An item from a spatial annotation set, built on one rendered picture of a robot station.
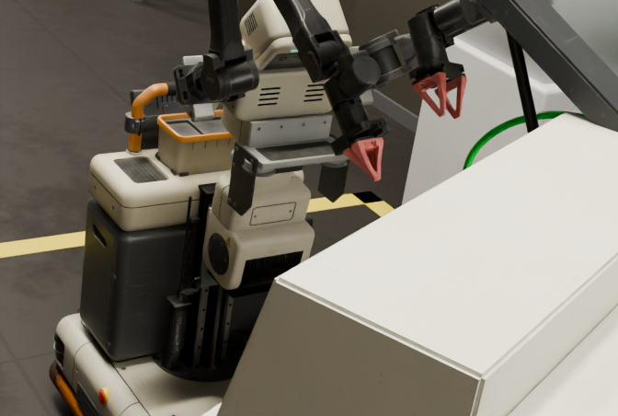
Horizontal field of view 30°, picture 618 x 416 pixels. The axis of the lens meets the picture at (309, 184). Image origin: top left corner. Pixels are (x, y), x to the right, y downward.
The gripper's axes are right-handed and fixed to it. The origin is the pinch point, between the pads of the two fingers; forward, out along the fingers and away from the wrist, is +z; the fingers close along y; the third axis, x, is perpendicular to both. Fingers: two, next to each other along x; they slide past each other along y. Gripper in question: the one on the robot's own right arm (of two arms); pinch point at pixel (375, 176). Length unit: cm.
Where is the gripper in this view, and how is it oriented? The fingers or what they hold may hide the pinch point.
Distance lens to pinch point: 210.7
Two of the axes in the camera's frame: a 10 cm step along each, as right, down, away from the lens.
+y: 5.6, -3.7, -7.4
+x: 7.5, -1.6, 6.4
